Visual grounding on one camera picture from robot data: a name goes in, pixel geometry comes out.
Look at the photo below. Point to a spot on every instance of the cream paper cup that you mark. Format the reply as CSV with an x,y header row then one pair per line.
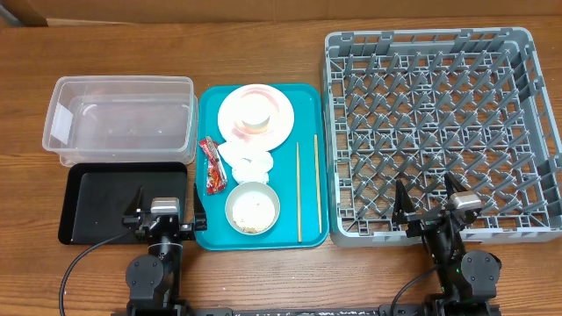
x,y
255,119

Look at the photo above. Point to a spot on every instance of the red snack wrapper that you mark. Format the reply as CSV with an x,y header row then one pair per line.
x,y
216,180

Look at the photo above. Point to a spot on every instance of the white napkin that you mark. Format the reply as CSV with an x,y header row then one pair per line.
x,y
248,164

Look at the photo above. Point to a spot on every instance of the grey bowl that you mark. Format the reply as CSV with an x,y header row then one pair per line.
x,y
245,188

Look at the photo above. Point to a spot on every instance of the rice leftovers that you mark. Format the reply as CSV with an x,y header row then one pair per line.
x,y
253,212

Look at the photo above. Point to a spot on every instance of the black tray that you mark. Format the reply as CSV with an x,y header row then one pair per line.
x,y
97,195

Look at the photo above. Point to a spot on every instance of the clear plastic bin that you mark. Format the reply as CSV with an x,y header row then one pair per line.
x,y
122,118

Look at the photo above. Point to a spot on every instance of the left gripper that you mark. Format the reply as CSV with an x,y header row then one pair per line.
x,y
199,219

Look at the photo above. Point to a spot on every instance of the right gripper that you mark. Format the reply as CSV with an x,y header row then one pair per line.
x,y
404,211

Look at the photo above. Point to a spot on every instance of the teal serving tray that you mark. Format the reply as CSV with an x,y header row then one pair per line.
x,y
220,236

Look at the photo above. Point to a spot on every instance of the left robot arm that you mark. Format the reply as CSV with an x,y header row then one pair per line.
x,y
154,279

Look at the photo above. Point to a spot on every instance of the pink plate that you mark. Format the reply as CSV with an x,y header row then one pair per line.
x,y
281,116

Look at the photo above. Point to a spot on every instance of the grey dishwasher rack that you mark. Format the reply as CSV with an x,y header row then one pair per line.
x,y
414,105

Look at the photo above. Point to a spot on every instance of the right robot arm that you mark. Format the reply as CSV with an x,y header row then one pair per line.
x,y
467,278

